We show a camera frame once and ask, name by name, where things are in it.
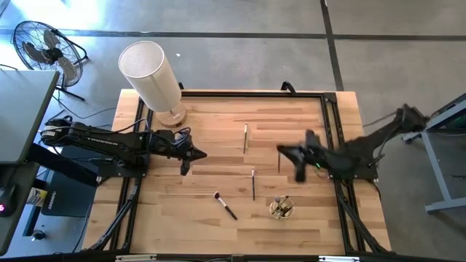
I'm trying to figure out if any dark grey desk surface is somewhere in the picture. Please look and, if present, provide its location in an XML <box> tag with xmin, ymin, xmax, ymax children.
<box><xmin>0</xmin><ymin>162</ymin><xmax>41</xmax><ymax>256</ymax></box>

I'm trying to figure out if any black floor cable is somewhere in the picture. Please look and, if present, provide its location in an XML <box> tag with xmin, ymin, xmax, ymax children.
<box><xmin>52</xmin><ymin>90</ymin><xmax>118</xmax><ymax>120</ymax></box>

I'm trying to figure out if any grey desk top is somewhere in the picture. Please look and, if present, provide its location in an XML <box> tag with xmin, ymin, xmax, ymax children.
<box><xmin>0</xmin><ymin>68</ymin><xmax>61</xmax><ymax>165</ymax></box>

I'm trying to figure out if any black computer case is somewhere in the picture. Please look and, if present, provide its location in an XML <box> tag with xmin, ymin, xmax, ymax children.
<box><xmin>41</xmin><ymin>170</ymin><xmax>98</xmax><ymax>218</ymax></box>

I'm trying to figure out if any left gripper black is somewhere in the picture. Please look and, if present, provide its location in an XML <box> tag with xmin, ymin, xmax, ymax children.
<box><xmin>170</xmin><ymin>129</ymin><xmax>208</xmax><ymax>177</ymax></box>

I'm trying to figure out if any black floor fan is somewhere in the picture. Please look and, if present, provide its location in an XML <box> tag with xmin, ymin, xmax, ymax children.
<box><xmin>12</xmin><ymin>20</ymin><xmax>89</xmax><ymax>102</ymax></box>

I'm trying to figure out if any black desk support beam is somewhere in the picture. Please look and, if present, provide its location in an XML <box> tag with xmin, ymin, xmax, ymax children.
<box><xmin>27</xmin><ymin>143</ymin><xmax>100</xmax><ymax>188</ymax></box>

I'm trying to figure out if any clear glass cup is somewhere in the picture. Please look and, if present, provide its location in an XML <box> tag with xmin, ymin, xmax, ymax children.
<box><xmin>269</xmin><ymin>195</ymin><xmax>296</xmax><ymax>221</ymax></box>

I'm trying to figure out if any large pink-bristled makeup brush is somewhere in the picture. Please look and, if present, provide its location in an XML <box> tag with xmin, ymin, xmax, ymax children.
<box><xmin>213</xmin><ymin>191</ymin><xmax>238</xmax><ymax>221</ymax></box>

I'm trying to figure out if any black computer mouse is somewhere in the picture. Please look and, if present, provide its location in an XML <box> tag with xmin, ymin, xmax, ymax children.
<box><xmin>0</xmin><ymin>183</ymin><xmax>19</xmax><ymax>218</ymax></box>

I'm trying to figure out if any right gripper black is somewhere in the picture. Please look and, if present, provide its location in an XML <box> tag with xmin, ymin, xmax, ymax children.
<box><xmin>277</xmin><ymin>128</ymin><xmax>329</xmax><ymax>184</ymax></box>

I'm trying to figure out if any white cylinder lamp wooden base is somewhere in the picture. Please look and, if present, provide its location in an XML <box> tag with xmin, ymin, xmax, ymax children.
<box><xmin>117</xmin><ymin>40</ymin><xmax>188</xmax><ymax>128</ymax></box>

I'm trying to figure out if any grey metal table frame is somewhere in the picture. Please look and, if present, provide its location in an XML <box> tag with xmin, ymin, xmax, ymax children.
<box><xmin>401</xmin><ymin>92</ymin><xmax>466</xmax><ymax>214</ymax></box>

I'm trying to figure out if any silver metal bracket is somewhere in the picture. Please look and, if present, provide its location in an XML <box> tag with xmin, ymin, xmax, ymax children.
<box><xmin>115</xmin><ymin>254</ymin><xmax>158</xmax><ymax>262</ymax></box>
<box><xmin>319</xmin><ymin>255</ymin><xmax>361</xmax><ymax>262</ymax></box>

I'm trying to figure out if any white yellow labelled container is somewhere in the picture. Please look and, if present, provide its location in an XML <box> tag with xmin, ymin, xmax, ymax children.
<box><xmin>26</xmin><ymin>186</ymin><xmax>49</xmax><ymax>208</ymax></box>

